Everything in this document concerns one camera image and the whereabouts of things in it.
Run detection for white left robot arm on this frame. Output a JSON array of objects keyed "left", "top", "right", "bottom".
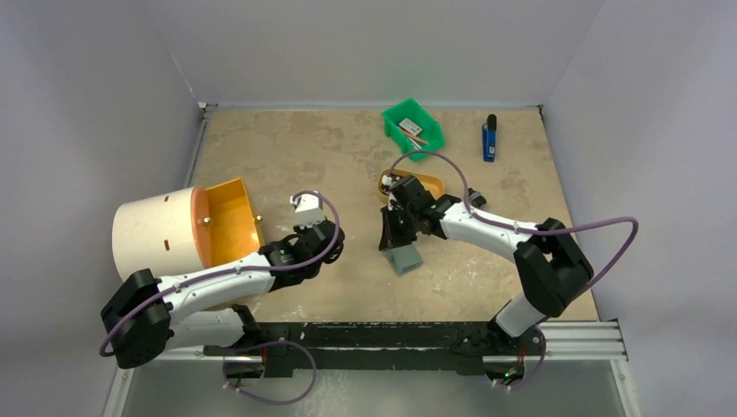
[{"left": 100, "top": 220, "right": 345, "bottom": 369}]

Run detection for orange drawer tray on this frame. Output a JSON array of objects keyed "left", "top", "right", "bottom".
[{"left": 191, "top": 177, "right": 264, "bottom": 268}]

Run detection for aluminium frame rail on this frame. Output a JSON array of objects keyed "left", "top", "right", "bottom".
[{"left": 117, "top": 319, "right": 628, "bottom": 364}]

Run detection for blue black lighter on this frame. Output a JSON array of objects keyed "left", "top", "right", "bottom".
[{"left": 481, "top": 114, "right": 497, "bottom": 162}]

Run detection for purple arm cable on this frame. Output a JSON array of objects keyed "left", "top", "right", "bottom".
[
  {"left": 387, "top": 149, "right": 641, "bottom": 393},
  {"left": 98, "top": 190, "right": 342, "bottom": 407}
]

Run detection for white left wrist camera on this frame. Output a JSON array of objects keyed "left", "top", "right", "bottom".
[{"left": 290, "top": 194, "right": 326, "bottom": 229}]

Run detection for teal card holder wallet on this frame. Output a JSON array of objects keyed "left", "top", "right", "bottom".
[{"left": 382, "top": 245, "right": 423, "bottom": 276}]

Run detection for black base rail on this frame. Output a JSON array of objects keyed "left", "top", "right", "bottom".
[{"left": 203, "top": 321, "right": 545, "bottom": 382}]

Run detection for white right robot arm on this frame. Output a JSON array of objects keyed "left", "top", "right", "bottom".
[{"left": 379, "top": 175, "right": 594, "bottom": 354}]

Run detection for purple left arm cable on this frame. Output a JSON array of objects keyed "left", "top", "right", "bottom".
[{"left": 98, "top": 190, "right": 342, "bottom": 407}]

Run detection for white cylinder drum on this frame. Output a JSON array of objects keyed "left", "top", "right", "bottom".
[{"left": 111, "top": 187, "right": 211, "bottom": 281}]

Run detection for tan oval tray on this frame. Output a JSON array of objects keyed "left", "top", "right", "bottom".
[{"left": 376, "top": 169, "right": 445, "bottom": 203}]

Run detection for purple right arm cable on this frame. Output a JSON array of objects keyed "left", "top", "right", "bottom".
[{"left": 387, "top": 149, "right": 641, "bottom": 393}]

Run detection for small items in bin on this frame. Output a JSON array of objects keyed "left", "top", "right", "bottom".
[{"left": 396, "top": 118, "right": 428, "bottom": 149}]

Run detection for black grey knob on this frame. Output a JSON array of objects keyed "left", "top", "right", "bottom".
[{"left": 468, "top": 188, "right": 487, "bottom": 209}]

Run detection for green plastic bin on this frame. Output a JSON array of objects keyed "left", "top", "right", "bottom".
[{"left": 382, "top": 98, "right": 445, "bottom": 154}]

